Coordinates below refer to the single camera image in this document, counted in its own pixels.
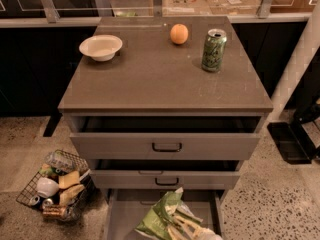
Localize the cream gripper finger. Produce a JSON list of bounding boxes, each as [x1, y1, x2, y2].
[[167, 215, 223, 240]]

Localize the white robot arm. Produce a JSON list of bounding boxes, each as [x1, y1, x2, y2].
[[222, 2, 320, 240]]

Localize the green soda can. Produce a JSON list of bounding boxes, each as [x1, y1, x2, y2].
[[201, 29, 227, 72]]

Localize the green rice chip bag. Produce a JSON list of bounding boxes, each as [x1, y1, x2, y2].
[[135, 188, 202, 240]]

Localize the clear plastic bottle in basket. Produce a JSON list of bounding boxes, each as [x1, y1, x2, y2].
[[45, 151, 75, 173]]

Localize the white ceramic bowl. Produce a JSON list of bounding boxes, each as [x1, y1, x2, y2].
[[79, 35, 123, 62]]

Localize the middle grey drawer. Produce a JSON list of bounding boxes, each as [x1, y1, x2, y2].
[[91, 160, 239, 190]]

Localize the yellow sponge in basket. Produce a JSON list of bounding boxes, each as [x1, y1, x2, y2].
[[59, 184, 85, 206], [58, 171, 80, 189]]

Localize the grey drawer cabinet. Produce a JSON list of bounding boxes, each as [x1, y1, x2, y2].
[[57, 15, 274, 240]]

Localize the bottom grey drawer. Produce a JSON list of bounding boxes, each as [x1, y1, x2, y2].
[[103, 189, 226, 240]]

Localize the orange fruit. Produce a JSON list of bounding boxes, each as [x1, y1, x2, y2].
[[170, 24, 189, 45]]

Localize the brown snack bar in basket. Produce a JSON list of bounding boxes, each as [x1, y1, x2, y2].
[[43, 205, 67, 219]]

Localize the top grey drawer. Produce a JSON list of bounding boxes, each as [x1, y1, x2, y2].
[[71, 116, 259, 160]]

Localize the black floor tray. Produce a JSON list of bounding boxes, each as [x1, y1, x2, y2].
[[267, 121, 319, 164]]

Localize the silver can in basket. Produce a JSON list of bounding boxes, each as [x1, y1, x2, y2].
[[28, 195, 41, 207]]

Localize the black wire basket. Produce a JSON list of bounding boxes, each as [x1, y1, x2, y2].
[[16, 150, 95, 222]]

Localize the small white bowl in basket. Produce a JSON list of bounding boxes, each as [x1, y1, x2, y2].
[[36, 177, 59, 198]]

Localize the grey drawer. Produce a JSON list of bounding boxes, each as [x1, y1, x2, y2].
[[91, 160, 239, 190], [71, 116, 259, 160], [103, 189, 226, 240]]

